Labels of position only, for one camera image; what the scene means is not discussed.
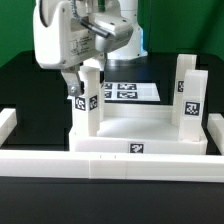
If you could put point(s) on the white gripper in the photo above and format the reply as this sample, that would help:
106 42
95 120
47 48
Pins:
60 41

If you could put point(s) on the white desk top tray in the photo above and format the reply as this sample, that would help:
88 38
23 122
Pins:
140 129

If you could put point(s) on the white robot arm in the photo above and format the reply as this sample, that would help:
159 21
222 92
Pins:
112 7

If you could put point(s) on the marker sheet with tags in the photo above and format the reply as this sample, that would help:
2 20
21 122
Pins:
123 91

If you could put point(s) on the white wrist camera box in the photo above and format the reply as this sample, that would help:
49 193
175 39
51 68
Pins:
120 31

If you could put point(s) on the white U-shaped fence frame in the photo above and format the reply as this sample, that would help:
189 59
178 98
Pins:
59 164

